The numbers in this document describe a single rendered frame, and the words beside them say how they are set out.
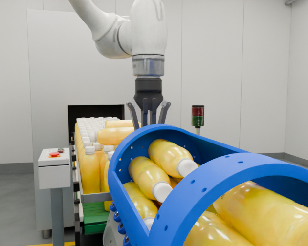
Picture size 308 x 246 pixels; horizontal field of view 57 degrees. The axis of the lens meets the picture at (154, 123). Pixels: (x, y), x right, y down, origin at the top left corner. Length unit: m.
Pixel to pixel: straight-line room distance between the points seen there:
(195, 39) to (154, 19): 4.53
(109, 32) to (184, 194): 0.60
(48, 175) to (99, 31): 0.50
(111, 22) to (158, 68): 0.20
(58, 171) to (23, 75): 4.19
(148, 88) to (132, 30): 0.16
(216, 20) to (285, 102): 2.06
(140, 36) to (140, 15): 0.05
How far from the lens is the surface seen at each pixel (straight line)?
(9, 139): 5.26
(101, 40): 0.88
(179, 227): 0.35
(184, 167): 0.60
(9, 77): 5.20
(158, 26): 0.78
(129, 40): 0.80
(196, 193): 0.36
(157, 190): 0.59
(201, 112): 1.37
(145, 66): 0.76
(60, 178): 1.02
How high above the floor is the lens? 1.32
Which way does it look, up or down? 6 degrees down
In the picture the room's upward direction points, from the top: straight up
